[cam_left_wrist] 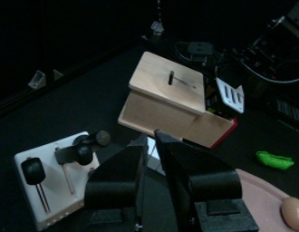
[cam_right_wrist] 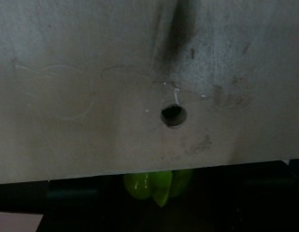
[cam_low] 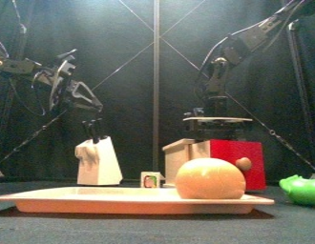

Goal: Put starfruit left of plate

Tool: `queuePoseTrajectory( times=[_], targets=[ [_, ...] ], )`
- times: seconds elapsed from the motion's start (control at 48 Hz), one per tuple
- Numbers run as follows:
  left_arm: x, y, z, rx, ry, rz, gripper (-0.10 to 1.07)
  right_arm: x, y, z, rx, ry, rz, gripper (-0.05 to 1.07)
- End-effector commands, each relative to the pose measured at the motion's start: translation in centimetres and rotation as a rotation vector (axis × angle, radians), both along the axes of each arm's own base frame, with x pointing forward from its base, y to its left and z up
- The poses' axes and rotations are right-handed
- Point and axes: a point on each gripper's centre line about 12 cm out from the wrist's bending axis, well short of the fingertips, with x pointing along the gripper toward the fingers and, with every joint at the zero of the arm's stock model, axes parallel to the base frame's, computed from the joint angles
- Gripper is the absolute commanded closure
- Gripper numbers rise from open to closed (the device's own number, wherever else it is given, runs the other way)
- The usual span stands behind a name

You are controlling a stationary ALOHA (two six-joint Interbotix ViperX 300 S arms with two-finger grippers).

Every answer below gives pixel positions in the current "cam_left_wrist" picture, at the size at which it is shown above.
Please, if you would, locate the green toy vegetable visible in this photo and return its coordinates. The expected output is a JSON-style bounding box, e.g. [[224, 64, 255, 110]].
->
[[255, 150, 295, 171]]

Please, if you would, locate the black power adapter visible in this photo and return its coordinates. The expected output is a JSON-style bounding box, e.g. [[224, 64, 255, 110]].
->
[[187, 41, 215, 63]]

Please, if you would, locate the white knife block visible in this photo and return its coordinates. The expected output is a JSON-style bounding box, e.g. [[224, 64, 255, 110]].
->
[[13, 130, 101, 232]]

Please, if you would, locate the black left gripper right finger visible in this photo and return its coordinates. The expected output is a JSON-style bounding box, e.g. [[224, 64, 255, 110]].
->
[[154, 130, 260, 232]]

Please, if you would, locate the metal corner bracket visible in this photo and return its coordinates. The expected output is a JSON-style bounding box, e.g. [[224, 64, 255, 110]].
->
[[53, 69, 64, 82], [28, 70, 47, 90]]

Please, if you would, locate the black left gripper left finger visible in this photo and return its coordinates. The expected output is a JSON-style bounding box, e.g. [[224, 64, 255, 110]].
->
[[84, 132, 150, 232]]

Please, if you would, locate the white slotted block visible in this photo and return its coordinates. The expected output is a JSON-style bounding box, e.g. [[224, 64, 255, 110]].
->
[[215, 76, 246, 114]]

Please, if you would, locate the white cable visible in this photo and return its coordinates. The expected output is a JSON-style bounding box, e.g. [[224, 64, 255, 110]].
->
[[240, 60, 299, 84]]

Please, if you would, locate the black-handled toy knife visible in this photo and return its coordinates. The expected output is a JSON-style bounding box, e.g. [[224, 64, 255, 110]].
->
[[20, 157, 47, 186], [76, 130, 112, 149], [73, 143, 96, 167]]

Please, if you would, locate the beige round toy food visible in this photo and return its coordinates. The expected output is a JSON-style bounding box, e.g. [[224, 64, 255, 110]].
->
[[280, 196, 299, 232]]

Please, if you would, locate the small white clamp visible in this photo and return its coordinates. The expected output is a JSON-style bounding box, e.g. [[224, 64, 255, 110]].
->
[[150, 20, 166, 36]]

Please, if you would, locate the wooden box with red drawer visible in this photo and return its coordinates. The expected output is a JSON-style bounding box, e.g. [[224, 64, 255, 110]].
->
[[117, 51, 240, 150]]

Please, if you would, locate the pink rectangular plate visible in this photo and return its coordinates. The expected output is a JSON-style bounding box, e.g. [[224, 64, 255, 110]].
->
[[235, 168, 299, 232]]

